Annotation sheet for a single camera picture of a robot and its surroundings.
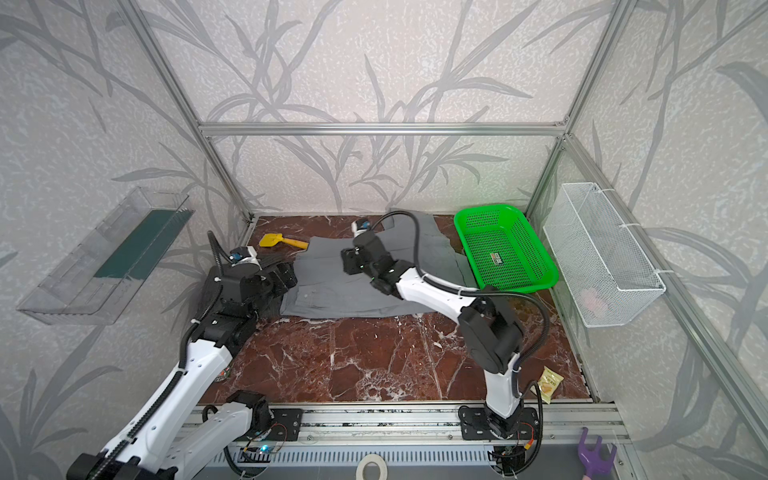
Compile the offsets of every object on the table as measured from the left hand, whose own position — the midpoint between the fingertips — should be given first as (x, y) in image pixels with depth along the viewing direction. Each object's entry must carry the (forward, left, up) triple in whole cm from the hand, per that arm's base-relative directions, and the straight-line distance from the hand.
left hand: (286, 259), depth 79 cm
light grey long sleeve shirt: (+8, 0, -26) cm, 27 cm away
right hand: (+9, -16, -4) cm, 18 cm away
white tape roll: (-42, -25, -21) cm, 53 cm away
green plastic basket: (+21, -68, -22) cm, 74 cm away
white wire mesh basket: (-12, -73, +13) cm, 75 cm away
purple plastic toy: (-42, -75, -19) cm, 88 cm away
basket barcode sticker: (+17, -66, -23) cm, 71 cm away
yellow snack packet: (-25, -71, -21) cm, 78 cm away
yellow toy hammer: (+25, +19, -23) cm, 39 cm away
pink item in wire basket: (-11, -78, -1) cm, 79 cm away
